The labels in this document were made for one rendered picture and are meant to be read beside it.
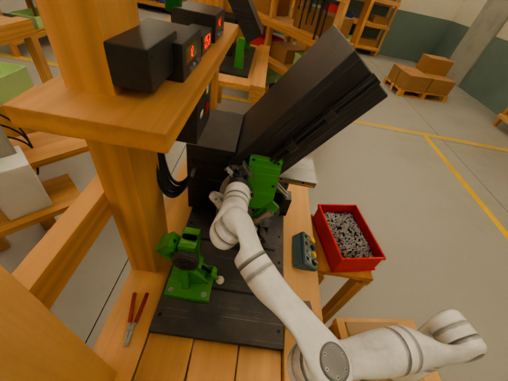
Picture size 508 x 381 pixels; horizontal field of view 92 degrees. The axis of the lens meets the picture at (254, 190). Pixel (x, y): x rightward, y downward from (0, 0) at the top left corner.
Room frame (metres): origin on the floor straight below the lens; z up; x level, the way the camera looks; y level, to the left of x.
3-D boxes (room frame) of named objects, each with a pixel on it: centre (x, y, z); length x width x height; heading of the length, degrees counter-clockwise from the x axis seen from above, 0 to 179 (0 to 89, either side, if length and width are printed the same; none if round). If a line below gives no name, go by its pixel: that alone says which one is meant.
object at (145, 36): (0.47, 0.25, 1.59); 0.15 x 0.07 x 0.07; 4
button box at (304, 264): (0.61, -0.26, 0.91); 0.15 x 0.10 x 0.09; 4
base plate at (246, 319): (0.78, 0.05, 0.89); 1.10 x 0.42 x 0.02; 4
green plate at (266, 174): (0.71, -0.02, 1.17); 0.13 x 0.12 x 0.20; 4
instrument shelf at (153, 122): (0.76, 0.31, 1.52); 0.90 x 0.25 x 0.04; 4
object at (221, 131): (0.87, 0.19, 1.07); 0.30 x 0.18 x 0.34; 4
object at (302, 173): (0.86, -0.05, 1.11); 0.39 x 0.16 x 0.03; 94
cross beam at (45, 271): (0.75, 0.42, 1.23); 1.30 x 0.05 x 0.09; 4
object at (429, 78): (6.45, -3.20, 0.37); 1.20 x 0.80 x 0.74; 102
